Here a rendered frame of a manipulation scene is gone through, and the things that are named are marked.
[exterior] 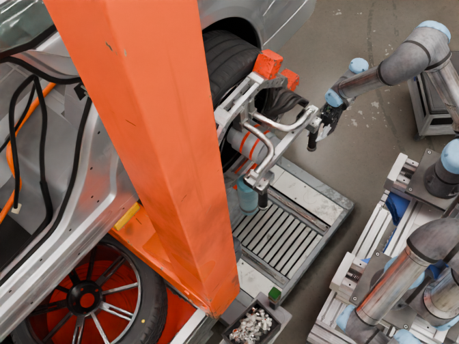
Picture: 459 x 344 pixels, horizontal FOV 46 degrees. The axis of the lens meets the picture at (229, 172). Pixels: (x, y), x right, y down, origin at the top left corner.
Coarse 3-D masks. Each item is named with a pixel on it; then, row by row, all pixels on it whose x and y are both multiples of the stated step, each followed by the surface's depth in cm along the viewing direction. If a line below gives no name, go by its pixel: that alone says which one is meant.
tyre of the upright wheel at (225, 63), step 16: (208, 32) 211; (224, 32) 216; (208, 48) 203; (224, 48) 204; (240, 48) 207; (256, 48) 216; (208, 64) 200; (224, 64) 200; (240, 64) 200; (224, 80) 196
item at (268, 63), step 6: (258, 54) 203; (264, 54) 202; (270, 54) 203; (276, 54) 205; (258, 60) 204; (264, 60) 202; (270, 60) 201; (276, 60) 201; (282, 60) 205; (258, 66) 204; (264, 66) 203; (270, 66) 202; (276, 66) 204; (258, 72) 205; (264, 72) 204; (270, 72) 203; (276, 72) 207; (270, 78) 206
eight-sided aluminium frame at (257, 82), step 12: (252, 72) 203; (240, 84) 201; (252, 84) 203; (264, 84) 203; (276, 84) 214; (228, 96) 199; (252, 96) 201; (228, 108) 200; (240, 108) 198; (216, 120) 196; (228, 120) 195; (240, 156) 244; (228, 180) 235
